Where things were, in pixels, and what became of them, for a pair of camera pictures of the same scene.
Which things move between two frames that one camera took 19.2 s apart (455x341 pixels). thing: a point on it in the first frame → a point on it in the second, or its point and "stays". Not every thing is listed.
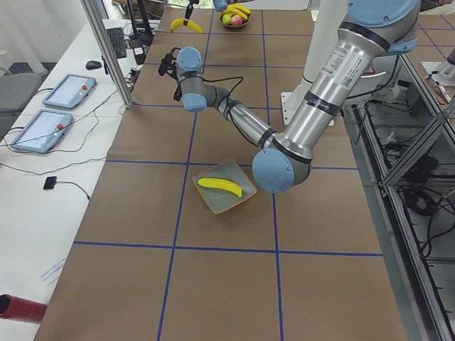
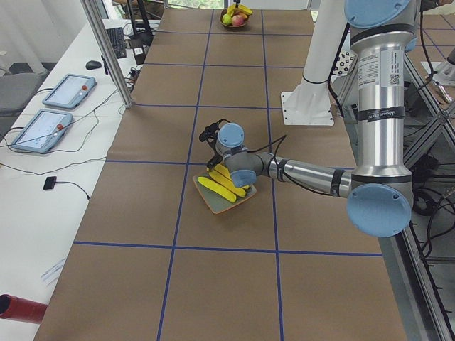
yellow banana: x=180 y=21 → x=221 y=175
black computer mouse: x=92 y=65 stays
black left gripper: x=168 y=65 → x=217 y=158
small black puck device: x=50 y=182 stays
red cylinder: x=21 y=309 stays
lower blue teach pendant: x=43 y=131 stays
